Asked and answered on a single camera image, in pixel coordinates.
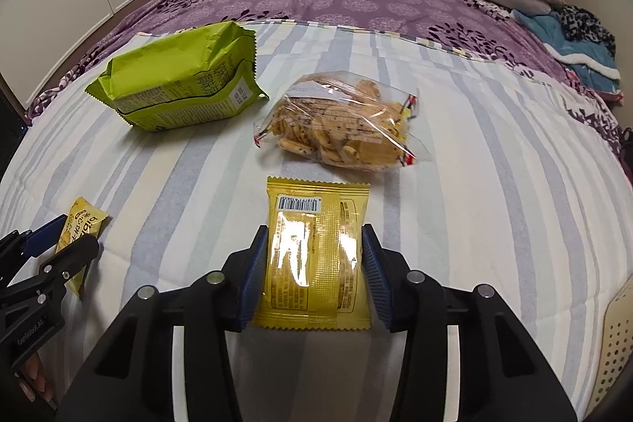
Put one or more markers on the striped pale blanket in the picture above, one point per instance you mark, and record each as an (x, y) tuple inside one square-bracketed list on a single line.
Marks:
[(494, 204)]

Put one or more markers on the blue fleece blanket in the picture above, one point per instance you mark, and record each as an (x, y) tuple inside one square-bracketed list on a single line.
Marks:
[(559, 41)]

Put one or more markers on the clear bag of crackers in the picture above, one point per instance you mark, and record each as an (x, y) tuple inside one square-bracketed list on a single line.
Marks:
[(336, 125)]

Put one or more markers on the person's left hand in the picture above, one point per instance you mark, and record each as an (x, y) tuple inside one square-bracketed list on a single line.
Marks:
[(37, 377)]

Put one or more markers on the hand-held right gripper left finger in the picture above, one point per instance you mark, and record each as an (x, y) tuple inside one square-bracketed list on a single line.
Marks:
[(252, 283)]

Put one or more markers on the leopard print cloth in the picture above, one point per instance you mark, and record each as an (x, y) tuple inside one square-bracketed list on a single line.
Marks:
[(586, 29)]

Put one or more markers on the small yellow snack stick packet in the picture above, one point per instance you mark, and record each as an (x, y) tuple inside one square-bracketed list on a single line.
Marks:
[(81, 217)]

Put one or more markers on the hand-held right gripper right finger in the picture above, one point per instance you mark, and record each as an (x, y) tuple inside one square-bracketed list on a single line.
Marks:
[(378, 283)]

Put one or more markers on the lime green snack bag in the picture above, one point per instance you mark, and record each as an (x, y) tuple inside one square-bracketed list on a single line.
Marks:
[(168, 76)]

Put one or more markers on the cream perforated plastic basket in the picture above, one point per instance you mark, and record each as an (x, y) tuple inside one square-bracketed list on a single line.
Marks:
[(618, 343)]

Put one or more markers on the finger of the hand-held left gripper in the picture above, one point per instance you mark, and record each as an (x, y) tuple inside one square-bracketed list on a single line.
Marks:
[(74, 256), (42, 236)]

